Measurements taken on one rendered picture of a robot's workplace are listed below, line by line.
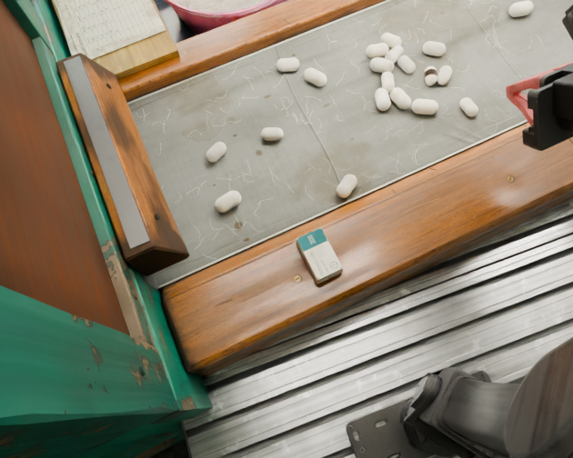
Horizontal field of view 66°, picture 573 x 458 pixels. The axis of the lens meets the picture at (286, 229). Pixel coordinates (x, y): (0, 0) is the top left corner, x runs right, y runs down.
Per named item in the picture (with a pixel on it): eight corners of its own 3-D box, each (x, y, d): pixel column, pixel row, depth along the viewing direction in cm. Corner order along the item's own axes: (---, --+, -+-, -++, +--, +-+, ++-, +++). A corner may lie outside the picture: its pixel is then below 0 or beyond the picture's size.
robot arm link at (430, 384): (434, 370, 47) (409, 419, 45) (513, 418, 45) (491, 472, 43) (419, 373, 53) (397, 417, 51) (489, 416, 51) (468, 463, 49)
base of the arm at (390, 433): (349, 427, 50) (374, 493, 48) (507, 363, 52) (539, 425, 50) (343, 423, 58) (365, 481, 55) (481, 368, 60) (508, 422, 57)
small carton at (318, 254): (342, 273, 55) (343, 268, 53) (316, 284, 55) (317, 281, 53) (320, 232, 57) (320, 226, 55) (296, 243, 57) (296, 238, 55)
